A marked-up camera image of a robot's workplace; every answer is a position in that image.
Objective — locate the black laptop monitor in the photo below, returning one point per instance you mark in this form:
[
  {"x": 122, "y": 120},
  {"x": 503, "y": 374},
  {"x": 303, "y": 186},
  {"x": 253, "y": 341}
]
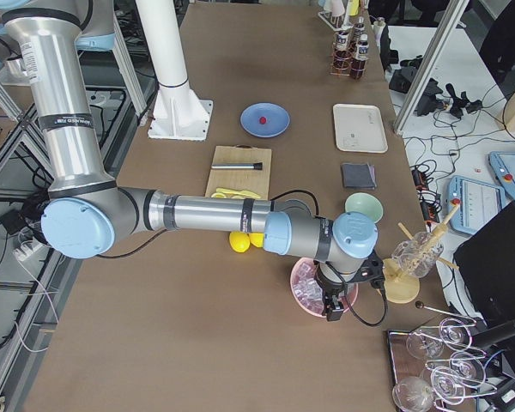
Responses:
[{"x": 486, "y": 263}]

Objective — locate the blue round plate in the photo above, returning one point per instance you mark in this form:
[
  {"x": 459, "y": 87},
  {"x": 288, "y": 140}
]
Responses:
[{"x": 278, "y": 120}]

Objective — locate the pink bowl with ice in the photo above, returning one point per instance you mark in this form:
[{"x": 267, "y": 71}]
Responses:
[{"x": 305, "y": 289}]

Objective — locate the pink cup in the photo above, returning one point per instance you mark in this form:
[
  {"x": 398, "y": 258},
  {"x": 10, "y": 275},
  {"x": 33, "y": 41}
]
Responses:
[{"x": 336, "y": 7}]

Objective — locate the tea bottle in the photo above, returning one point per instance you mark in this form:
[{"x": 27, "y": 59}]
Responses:
[
  {"x": 360, "y": 58},
  {"x": 359, "y": 29},
  {"x": 341, "y": 56}
]

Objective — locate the wine glass rack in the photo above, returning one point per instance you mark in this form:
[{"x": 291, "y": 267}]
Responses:
[{"x": 438, "y": 367}]

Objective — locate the steel muddler black tip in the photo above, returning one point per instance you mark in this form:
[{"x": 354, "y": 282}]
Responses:
[{"x": 238, "y": 166}]

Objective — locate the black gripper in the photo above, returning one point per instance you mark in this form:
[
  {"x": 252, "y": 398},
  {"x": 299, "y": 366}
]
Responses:
[{"x": 330, "y": 286}]

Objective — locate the cream rabbit tray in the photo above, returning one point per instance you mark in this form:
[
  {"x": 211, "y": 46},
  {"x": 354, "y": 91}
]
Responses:
[{"x": 359, "y": 129}]

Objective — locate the aluminium frame post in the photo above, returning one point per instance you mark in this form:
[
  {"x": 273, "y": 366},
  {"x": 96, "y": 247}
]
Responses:
[{"x": 448, "y": 22}]

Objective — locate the blue teach pendant near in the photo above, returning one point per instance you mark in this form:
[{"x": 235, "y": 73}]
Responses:
[{"x": 479, "y": 202}]

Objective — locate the copper wire bottle rack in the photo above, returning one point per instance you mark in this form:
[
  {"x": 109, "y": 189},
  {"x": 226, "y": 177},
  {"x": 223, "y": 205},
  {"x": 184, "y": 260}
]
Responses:
[{"x": 350, "y": 53}]

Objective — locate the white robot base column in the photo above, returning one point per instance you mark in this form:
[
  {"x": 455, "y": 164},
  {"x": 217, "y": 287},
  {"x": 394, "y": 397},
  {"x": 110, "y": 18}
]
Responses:
[{"x": 178, "y": 112}]

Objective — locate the glass mug on stand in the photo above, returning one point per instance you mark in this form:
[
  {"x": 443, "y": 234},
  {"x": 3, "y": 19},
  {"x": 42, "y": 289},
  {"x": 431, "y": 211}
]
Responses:
[{"x": 414, "y": 257}]

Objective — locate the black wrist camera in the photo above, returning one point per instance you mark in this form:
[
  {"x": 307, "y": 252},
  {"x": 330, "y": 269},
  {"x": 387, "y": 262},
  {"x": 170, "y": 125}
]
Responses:
[{"x": 372, "y": 271}]

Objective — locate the yellow lemon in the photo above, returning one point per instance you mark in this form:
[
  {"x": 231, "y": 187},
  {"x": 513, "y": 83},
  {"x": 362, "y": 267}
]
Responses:
[
  {"x": 256, "y": 239},
  {"x": 239, "y": 242}
]

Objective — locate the grey folded cloth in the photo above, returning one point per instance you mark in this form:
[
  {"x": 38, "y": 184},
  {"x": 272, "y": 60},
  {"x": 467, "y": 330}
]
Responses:
[{"x": 358, "y": 176}]

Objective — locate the green bowl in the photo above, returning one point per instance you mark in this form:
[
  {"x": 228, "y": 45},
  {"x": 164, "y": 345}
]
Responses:
[{"x": 366, "y": 204}]

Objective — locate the yellow plastic knife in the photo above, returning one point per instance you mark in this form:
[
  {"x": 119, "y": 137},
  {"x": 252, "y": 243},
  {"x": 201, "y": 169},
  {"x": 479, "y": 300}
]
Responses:
[{"x": 231, "y": 193}]

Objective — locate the bamboo cutting board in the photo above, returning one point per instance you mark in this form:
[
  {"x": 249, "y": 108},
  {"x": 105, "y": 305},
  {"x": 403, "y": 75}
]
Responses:
[{"x": 257, "y": 181}]

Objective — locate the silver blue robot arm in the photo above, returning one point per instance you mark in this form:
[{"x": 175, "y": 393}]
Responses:
[{"x": 88, "y": 212}]

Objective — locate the wooden cup tree stand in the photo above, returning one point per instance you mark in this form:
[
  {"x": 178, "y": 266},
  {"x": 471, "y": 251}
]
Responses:
[{"x": 401, "y": 288}]

